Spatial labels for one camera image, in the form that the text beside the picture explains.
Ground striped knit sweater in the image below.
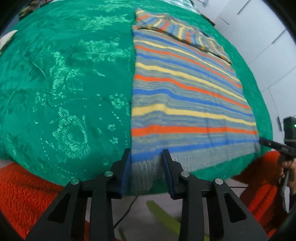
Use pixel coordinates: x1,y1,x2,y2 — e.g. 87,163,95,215
131,8,260,194

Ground orange fleece trousers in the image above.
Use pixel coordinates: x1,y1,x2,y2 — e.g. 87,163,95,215
1,151,295,238

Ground white wardrobe doors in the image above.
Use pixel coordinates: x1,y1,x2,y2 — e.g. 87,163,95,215
194,0,295,143

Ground person's right hand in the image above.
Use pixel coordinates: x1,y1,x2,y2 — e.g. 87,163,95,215
280,159,295,195

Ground green floral bedspread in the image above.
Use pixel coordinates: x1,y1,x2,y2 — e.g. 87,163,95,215
1,1,273,194

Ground checkered teal bed sheet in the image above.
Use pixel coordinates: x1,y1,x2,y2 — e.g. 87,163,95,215
166,0,195,9

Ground yellow-green strip on floor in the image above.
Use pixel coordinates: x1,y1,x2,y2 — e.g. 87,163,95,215
146,200,210,241

